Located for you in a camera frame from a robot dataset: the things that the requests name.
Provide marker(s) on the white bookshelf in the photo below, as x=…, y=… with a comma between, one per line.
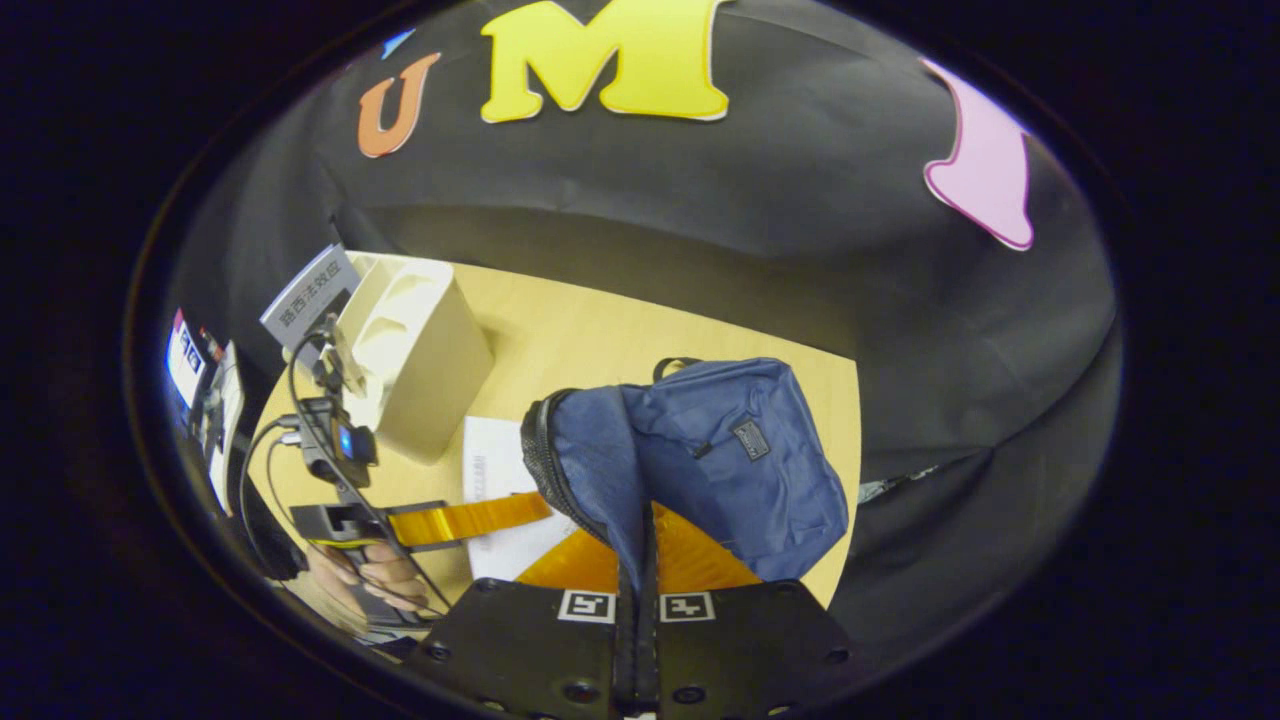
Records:
x=420, y=360

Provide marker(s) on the blue schoolbag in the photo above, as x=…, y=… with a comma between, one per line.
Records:
x=740, y=470

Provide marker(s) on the dark bulky object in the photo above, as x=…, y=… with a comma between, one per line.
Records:
x=275, y=535

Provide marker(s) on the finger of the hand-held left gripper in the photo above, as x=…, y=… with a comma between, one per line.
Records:
x=460, y=520

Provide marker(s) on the black backdrop cloth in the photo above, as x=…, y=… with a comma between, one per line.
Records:
x=750, y=220

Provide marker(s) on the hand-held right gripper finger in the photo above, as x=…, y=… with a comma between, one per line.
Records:
x=625, y=660
x=650, y=660

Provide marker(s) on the grey-blue cover book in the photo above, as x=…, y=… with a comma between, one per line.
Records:
x=305, y=300

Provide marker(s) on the white cover book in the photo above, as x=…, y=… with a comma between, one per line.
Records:
x=495, y=470

